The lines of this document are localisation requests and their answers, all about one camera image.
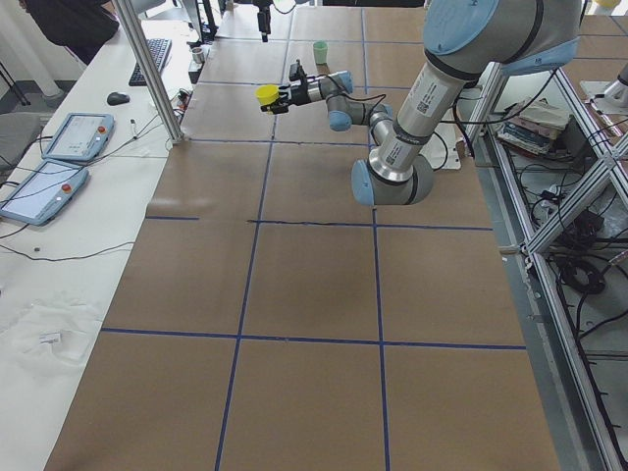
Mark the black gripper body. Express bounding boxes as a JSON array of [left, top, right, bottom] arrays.
[[280, 78, 322, 106]]

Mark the stack of magazines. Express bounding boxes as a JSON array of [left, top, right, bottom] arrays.
[[496, 98, 571, 155]]

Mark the upper blue teach pendant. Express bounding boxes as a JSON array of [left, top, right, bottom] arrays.
[[42, 113, 115, 162]]

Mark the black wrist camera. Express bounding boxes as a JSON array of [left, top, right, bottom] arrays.
[[288, 59, 307, 83]]

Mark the aluminium frame post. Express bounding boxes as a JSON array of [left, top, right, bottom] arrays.
[[113, 0, 183, 145]]

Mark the person in dark clothes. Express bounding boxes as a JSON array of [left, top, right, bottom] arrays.
[[19, 0, 119, 65]]

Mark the yellow plastic cup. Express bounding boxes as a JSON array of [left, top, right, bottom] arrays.
[[255, 84, 280, 107]]

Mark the blue teach pendant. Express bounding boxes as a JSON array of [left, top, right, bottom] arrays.
[[1, 159, 89, 226], [42, 113, 115, 162]]

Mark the clear plastic bag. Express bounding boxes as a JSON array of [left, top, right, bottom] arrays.
[[1, 293, 104, 367]]

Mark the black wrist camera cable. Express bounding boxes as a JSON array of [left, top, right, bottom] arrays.
[[342, 91, 393, 107]]

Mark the aluminium side frame rail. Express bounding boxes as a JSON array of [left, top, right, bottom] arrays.
[[461, 61, 627, 470]]

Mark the lower blue teach pendant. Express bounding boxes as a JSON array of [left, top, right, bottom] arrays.
[[1, 159, 89, 226]]

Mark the black keyboard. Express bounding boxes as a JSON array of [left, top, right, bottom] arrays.
[[128, 37, 174, 87]]

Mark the green plastic cup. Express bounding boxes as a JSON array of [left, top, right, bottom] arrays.
[[312, 40, 328, 65]]

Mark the black computer mouse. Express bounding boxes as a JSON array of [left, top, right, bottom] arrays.
[[106, 92, 131, 106]]

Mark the small metal cup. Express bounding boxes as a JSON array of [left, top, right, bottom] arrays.
[[190, 47, 205, 65]]

